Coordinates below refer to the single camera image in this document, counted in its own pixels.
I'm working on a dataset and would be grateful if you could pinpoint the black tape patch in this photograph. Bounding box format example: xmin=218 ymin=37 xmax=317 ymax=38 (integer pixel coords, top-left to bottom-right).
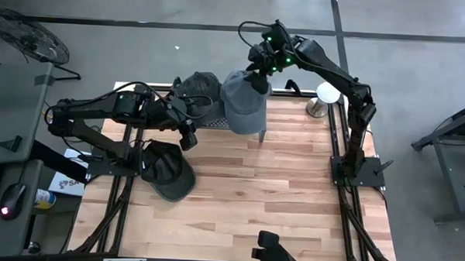
xmin=34 ymin=74 xmax=56 ymax=87

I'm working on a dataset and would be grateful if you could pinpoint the black caster wheel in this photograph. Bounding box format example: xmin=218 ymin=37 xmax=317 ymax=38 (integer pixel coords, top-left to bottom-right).
xmin=26 ymin=240 xmax=43 ymax=256

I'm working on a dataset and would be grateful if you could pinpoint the black wedge bracket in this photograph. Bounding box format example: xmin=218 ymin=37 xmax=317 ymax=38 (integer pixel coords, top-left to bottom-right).
xmin=0 ymin=134 xmax=24 ymax=153

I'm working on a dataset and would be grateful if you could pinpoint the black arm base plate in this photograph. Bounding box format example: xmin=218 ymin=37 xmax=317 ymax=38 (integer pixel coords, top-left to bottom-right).
xmin=86 ymin=144 xmax=142 ymax=178
xmin=329 ymin=155 xmax=394 ymax=191

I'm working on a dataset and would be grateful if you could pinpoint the black clip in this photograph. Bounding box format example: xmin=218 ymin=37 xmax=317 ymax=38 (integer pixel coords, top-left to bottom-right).
xmin=284 ymin=78 xmax=303 ymax=96

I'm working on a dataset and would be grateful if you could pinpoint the grey desk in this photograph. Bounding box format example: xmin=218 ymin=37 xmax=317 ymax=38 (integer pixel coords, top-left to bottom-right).
xmin=0 ymin=159 xmax=45 ymax=260
xmin=0 ymin=60 xmax=54 ymax=167

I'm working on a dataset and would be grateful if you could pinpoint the black floor fan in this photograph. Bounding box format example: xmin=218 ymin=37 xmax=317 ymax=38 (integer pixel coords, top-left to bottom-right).
xmin=0 ymin=8 xmax=84 ymax=83

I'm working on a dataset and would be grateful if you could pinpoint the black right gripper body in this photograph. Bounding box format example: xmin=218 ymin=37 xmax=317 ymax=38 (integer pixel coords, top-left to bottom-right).
xmin=246 ymin=39 xmax=297 ymax=77

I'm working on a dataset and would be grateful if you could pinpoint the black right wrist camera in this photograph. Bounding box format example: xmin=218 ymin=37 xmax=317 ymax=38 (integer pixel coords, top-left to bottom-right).
xmin=260 ymin=19 xmax=291 ymax=46

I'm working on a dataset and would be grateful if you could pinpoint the black baseball cap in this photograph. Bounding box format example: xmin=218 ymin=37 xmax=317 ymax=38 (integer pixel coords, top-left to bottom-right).
xmin=139 ymin=138 xmax=199 ymax=204

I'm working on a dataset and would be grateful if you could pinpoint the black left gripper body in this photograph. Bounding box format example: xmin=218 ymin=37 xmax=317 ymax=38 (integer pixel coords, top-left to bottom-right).
xmin=145 ymin=94 xmax=191 ymax=132

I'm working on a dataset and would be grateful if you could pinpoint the white printed cardboard box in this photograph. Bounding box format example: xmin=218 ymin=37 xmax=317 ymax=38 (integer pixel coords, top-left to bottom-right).
xmin=46 ymin=146 xmax=90 ymax=198

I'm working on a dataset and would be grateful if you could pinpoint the grey baseball cap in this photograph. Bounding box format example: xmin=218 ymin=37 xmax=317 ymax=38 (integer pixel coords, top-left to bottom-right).
xmin=218 ymin=68 xmax=274 ymax=137

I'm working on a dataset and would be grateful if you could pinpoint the grey metal desk frame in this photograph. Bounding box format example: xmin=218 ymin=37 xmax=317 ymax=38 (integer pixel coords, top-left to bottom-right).
xmin=407 ymin=96 xmax=465 ymax=225

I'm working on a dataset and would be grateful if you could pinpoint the black desk beam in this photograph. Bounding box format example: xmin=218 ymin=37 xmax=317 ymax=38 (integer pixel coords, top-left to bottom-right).
xmin=28 ymin=138 xmax=90 ymax=185

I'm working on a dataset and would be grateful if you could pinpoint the black computer mouse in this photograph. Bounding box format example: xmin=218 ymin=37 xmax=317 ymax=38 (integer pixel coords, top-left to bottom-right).
xmin=0 ymin=181 xmax=27 ymax=222

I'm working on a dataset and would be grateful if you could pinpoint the white yellow can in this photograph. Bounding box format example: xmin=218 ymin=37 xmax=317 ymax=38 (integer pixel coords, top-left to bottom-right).
xmin=33 ymin=188 xmax=57 ymax=211

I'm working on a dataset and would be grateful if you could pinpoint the black aluminium rig frame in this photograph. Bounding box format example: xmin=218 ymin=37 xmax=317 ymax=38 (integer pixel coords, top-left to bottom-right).
xmin=67 ymin=80 xmax=404 ymax=261

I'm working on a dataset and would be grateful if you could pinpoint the dark charcoal baseball cap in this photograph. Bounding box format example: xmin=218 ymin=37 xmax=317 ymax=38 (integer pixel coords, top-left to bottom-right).
xmin=173 ymin=69 xmax=225 ymax=128

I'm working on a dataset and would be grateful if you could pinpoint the white disc metal pedestal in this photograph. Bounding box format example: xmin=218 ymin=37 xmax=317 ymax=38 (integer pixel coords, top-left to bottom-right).
xmin=305 ymin=81 xmax=342 ymax=119

